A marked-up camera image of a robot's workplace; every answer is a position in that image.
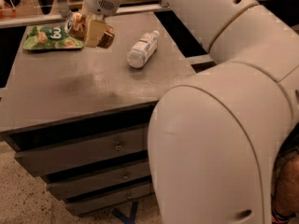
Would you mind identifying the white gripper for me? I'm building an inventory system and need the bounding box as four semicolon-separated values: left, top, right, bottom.
80;0;122;48

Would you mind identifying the orange soda can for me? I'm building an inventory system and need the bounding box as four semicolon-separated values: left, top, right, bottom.
64;12;115;49

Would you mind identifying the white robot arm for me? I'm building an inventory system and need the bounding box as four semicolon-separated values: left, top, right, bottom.
148;0;299;224

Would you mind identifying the green chip bag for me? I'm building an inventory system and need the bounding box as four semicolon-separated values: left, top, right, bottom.
23;25;84;50

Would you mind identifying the clear plastic water bottle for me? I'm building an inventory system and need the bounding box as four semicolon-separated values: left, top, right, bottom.
127;31;160;68

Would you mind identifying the grey drawer cabinet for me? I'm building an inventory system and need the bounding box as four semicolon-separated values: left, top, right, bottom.
0;11;205;204

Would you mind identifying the top grey drawer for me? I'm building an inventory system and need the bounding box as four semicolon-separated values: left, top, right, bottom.
15;125;148;176

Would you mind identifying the grey drawer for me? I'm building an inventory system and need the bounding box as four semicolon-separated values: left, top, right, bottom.
65;181;153;216
47;159;150;200
15;125;148;176

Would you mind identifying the middle grey drawer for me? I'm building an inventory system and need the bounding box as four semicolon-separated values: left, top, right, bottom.
47;159;150;200

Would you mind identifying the bottom grey drawer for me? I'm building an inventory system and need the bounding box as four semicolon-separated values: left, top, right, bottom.
65;181;153;216

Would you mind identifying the person's bare leg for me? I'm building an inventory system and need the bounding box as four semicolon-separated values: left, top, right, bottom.
271;156;299;224

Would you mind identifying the metal railing frame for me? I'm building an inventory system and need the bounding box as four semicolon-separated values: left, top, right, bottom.
0;0;299;30

